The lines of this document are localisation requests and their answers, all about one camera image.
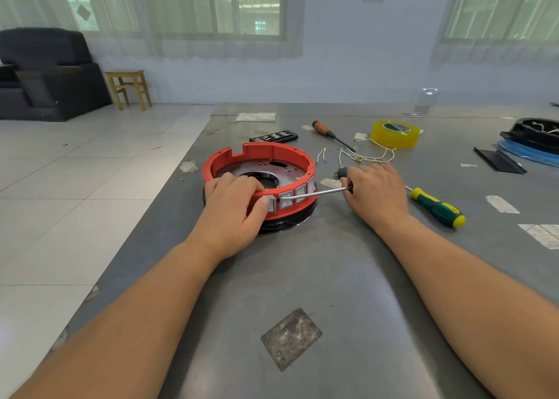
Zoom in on sheer white curtain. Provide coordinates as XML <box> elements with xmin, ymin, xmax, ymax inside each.
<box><xmin>432</xmin><ymin>0</ymin><xmax>559</xmax><ymax>63</ymax></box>
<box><xmin>0</xmin><ymin>0</ymin><xmax>307</xmax><ymax>59</ymax></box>

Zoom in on person's left hand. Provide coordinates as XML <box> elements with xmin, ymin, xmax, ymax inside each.
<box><xmin>187</xmin><ymin>172</ymin><xmax>273</xmax><ymax>263</ymax></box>

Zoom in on green yellow handle screwdriver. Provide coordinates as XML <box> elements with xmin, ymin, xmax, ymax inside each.
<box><xmin>404</xmin><ymin>185</ymin><xmax>466</xmax><ymax>230</ymax></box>

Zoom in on person's left forearm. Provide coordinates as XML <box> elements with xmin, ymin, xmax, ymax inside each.
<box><xmin>13</xmin><ymin>241</ymin><xmax>220</xmax><ymax>399</ymax></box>

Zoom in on wide white tape strips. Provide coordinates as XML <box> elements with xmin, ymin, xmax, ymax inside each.
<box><xmin>518</xmin><ymin>223</ymin><xmax>559</xmax><ymax>251</ymax></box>

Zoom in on teal handle screwdriver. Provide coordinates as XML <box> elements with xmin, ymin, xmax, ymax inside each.
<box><xmin>276</xmin><ymin>181</ymin><xmax>353</xmax><ymax>202</ymax></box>

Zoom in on person's right forearm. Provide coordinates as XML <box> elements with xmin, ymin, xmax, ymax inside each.
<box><xmin>380</xmin><ymin>218</ymin><xmax>559</xmax><ymax>399</ymax></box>

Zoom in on white paper sheet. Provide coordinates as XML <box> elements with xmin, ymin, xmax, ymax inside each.
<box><xmin>234</xmin><ymin>112</ymin><xmax>278</xmax><ymax>123</ymax></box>

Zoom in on person's right hand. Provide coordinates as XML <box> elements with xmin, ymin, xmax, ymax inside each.
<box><xmin>339</xmin><ymin>163</ymin><xmax>412</xmax><ymax>235</ymax></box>

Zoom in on orange handle screwdriver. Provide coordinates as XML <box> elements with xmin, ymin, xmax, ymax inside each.
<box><xmin>312</xmin><ymin>120</ymin><xmax>358</xmax><ymax>153</ymax></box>

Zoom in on black armchair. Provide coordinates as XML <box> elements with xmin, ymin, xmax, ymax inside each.
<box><xmin>0</xmin><ymin>27</ymin><xmax>113</xmax><ymax>122</ymax></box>

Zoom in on narrow white tape strip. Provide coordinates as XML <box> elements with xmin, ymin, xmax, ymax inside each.
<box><xmin>484</xmin><ymin>194</ymin><xmax>522</xmax><ymax>214</ymax></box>

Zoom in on red round appliance base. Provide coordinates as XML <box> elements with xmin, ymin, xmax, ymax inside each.
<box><xmin>203</xmin><ymin>142</ymin><xmax>319</xmax><ymax>235</ymax></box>

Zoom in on black round appliance part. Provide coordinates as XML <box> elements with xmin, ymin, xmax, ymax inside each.
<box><xmin>502</xmin><ymin>117</ymin><xmax>559</xmax><ymax>156</ymax></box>

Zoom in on black flat plate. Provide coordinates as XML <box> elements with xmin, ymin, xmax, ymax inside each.
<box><xmin>474</xmin><ymin>147</ymin><xmax>528</xmax><ymax>175</ymax></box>

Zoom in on yellow tape roll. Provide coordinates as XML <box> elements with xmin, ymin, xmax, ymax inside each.
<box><xmin>370</xmin><ymin>120</ymin><xmax>424</xmax><ymax>151</ymax></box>

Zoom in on blue ring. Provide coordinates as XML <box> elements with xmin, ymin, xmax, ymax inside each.
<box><xmin>498</xmin><ymin>139</ymin><xmax>559</xmax><ymax>169</ymax></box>

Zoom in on black remote control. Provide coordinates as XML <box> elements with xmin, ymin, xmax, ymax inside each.
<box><xmin>249</xmin><ymin>129</ymin><xmax>300</xmax><ymax>144</ymax></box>

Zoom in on small wooden stool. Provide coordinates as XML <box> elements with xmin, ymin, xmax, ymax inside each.
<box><xmin>104</xmin><ymin>70</ymin><xmax>153</xmax><ymax>111</ymax></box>

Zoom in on large barred window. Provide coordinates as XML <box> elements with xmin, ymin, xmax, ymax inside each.
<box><xmin>65</xmin><ymin>0</ymin><xmax>286</xmax><ymax>37</ymax></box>
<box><xmin>445</xmin><ymin>0</ymin><xmax>559</xmax><ymax>41</ymax></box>

